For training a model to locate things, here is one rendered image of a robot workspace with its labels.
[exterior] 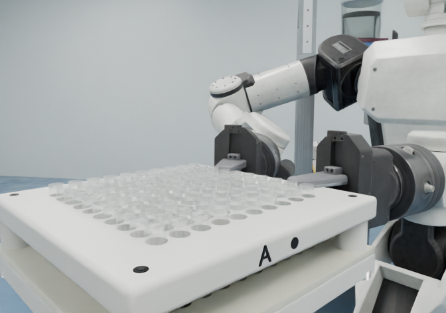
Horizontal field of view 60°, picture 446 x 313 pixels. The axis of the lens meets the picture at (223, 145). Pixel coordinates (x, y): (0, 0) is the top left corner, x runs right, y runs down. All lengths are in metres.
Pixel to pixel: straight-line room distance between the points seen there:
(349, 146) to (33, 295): 0.30
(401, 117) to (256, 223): 0.57
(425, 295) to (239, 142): 0.47
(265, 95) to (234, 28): 4.19
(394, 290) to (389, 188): 0.44
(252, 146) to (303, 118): 0.91
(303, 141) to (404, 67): 0.67
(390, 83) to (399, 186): 0.38
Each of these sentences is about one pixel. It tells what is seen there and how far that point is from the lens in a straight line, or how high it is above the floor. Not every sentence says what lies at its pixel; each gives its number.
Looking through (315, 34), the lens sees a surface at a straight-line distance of 1.41.
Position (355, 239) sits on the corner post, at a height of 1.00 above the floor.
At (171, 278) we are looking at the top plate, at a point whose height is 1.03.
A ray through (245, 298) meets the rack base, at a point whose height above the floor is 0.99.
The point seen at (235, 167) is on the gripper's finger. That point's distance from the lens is 0.45.
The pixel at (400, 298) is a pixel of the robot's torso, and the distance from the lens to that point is 0.87.
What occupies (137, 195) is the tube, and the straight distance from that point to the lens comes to 0.32.
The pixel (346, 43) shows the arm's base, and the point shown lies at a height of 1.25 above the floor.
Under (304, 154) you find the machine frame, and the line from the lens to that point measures 1.41.
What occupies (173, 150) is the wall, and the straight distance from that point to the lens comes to 5.26.
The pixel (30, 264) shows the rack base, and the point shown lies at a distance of 0.36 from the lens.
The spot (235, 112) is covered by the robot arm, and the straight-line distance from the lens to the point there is 0.81.
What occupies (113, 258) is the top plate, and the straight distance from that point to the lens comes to 0.22.
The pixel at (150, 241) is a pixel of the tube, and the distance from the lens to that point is 0.24.
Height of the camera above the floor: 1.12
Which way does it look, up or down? 7 degrees down
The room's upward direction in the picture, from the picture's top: straight up
